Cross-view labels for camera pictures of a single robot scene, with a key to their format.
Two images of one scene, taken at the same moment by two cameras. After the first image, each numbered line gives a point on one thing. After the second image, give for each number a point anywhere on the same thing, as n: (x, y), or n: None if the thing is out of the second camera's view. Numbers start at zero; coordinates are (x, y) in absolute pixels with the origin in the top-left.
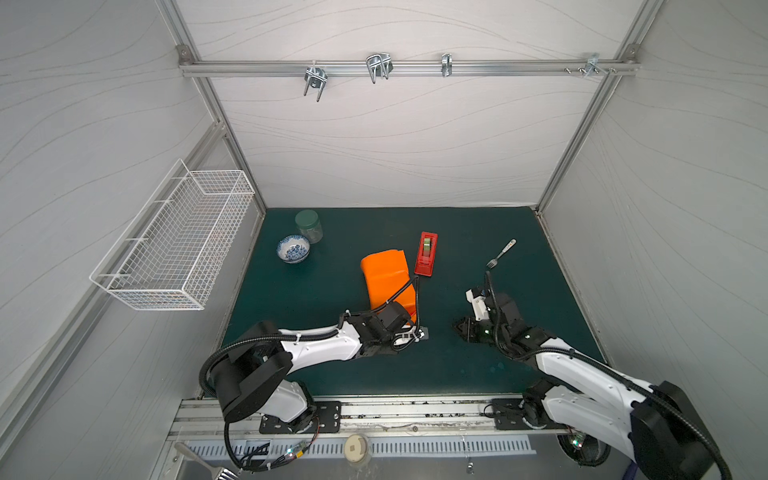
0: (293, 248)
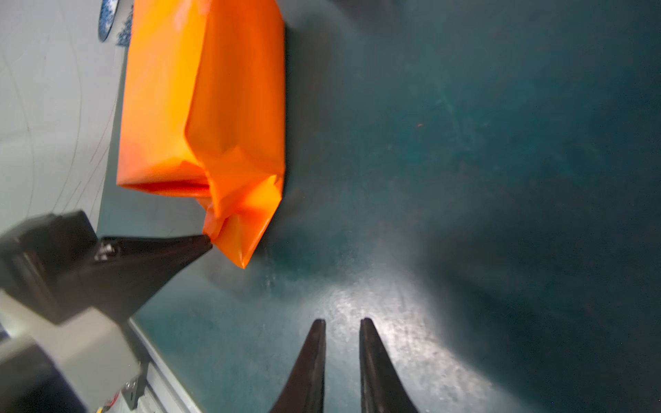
0: (108, 12)
